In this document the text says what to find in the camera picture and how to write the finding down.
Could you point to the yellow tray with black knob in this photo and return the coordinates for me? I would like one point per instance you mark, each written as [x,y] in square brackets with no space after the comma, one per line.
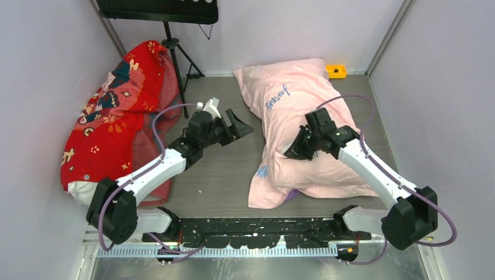
[336,71]

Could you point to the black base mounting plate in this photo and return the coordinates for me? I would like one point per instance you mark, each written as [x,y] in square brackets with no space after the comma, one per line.
[258,233]

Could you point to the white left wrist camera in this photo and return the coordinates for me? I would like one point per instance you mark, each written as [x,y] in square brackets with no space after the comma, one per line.
[211,106]

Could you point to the aluminium rail frame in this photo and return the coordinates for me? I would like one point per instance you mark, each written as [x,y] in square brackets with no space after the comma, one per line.
[143,245]

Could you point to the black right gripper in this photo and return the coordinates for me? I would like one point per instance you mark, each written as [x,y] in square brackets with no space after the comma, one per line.
[297,150]

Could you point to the black tripod stand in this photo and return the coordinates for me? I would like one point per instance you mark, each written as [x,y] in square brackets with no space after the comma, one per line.
[173,44]

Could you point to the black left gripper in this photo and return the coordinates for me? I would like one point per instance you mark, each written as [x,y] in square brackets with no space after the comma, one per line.
[234,132]

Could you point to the red patterned pillowcase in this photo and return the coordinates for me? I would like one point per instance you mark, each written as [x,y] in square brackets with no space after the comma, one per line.
[123,125]

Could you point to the white pillow in red case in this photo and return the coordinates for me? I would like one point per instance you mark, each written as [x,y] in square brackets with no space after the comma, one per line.
[82,191]

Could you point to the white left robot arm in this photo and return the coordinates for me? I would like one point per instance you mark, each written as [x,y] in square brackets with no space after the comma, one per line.
[113,210]

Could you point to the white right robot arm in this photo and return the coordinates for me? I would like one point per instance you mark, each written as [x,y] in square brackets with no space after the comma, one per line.
[411,213]

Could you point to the white pillow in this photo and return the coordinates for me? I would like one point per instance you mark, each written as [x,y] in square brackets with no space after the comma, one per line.
[82,191]
[286,149]

